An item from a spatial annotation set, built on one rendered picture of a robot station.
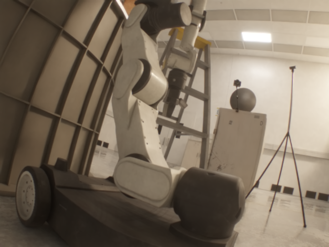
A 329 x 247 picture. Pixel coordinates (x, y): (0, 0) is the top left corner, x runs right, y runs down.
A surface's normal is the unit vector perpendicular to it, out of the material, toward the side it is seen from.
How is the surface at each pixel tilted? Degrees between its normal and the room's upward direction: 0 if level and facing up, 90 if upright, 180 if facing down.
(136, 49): 90
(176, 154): 90
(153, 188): 90
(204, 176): 43
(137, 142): 90
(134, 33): 111
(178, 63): 101
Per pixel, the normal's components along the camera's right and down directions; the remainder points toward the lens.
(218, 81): -0.47, -0.30
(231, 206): -0.23, -0.13
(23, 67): 0.81, 0.11
